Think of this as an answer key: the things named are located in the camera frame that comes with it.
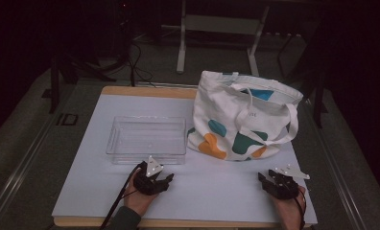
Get black metal stand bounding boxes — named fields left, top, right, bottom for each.
left=48, top=0, right=136, bottom=115

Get clear plastic container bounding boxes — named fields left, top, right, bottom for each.
left=106, top=115, right=188, bottom=166

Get black floor outlet box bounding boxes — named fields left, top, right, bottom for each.
left=56, top=112, right=80, bottom=127

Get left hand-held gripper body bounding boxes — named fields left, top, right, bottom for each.
left=133, top=155, right=167, bottom=196

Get white tote bag colourful patches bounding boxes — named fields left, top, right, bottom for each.
left=186, top=70, right=304, bottom=162

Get person's left hand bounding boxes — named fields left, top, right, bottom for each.
left=124, top=176, right=160, bottom=217

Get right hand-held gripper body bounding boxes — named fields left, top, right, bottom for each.
left=268, top=164, right=311, bottom=200

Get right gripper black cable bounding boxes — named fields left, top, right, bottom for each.
left=293, top=191, right=308, bottom=230

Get dark metal stand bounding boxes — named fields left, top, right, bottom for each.
left=276, top=30, right=329, bottom=129

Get black floor cables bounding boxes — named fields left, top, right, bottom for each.
left=126, top=39, right=155, bottom=88

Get person's right hand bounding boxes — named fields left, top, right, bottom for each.
left=271, top=186, right=307, bottom=223

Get white metal stand frame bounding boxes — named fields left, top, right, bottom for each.
left=160, top=0, right=271, bottom=78

